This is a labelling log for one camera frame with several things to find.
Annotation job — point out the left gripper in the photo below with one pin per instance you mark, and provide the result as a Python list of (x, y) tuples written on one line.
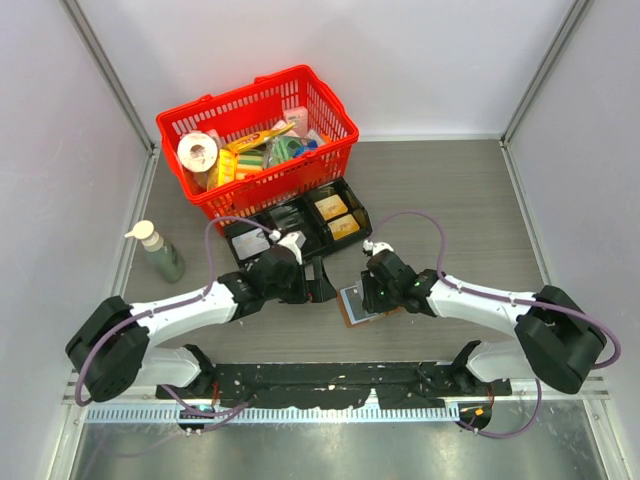
[(318, 289)]

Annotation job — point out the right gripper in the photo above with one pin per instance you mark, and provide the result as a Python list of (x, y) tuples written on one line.
[(371, 302)]

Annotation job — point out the brown leather card holder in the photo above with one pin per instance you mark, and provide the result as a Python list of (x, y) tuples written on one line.
[(370, 316)]

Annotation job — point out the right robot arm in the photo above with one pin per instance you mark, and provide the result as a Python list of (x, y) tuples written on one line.
[(548, 336)]

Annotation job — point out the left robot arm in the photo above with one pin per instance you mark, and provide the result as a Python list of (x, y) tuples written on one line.
[(122, 345)]

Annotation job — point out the gold card lower slot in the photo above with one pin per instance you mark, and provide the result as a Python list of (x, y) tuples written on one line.
[(343, 226)]

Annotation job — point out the gold card slot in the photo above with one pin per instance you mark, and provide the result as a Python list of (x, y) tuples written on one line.
[(331, 207), (343, 226)]

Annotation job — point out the black card organizer tray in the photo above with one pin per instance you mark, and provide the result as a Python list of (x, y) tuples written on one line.
[(300, 214)]

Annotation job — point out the white card upper slot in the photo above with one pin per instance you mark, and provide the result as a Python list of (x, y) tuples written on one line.
[(250, 243)]

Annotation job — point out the gold card upper slot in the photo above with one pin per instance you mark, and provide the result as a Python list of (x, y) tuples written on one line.
[(331, 207)]

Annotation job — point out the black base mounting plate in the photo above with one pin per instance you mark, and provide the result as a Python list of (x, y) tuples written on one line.
[(338, 386)]

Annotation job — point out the green package in basket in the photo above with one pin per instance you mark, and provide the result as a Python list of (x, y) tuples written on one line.
[(281, 149)]

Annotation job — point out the yellow snack package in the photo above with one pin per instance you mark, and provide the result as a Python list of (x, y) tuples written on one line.
[(243, 157)]

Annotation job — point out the green soap pump bottle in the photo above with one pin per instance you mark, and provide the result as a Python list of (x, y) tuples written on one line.
[(160, 252)]

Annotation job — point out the red plastic shopping basket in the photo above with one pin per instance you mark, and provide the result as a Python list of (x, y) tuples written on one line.
[(256, 107)]

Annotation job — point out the pink box in basket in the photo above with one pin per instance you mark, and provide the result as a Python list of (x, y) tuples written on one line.
[(299, 116)]

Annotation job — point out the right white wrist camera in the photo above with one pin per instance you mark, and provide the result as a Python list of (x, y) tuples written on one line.
[(371, 248)]

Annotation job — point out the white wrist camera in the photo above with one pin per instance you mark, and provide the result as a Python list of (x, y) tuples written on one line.
[(371, 248), (293, 241)]

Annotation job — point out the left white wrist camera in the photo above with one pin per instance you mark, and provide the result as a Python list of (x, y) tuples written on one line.
[(293, 241)]

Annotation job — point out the white slotted cable duct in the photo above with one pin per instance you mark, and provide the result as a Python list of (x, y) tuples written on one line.
[(164, 413)]

